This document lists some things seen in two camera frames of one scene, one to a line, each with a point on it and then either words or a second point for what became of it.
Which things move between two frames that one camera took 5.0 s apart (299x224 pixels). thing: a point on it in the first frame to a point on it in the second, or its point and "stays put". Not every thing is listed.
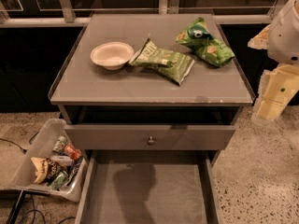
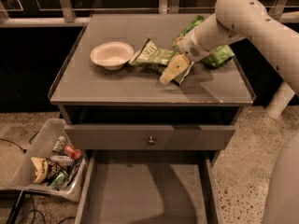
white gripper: (284, 39) to (191, 48)
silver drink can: (62, 160) stays put
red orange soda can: (75, 153) stays put
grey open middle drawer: (149, 187) stays put
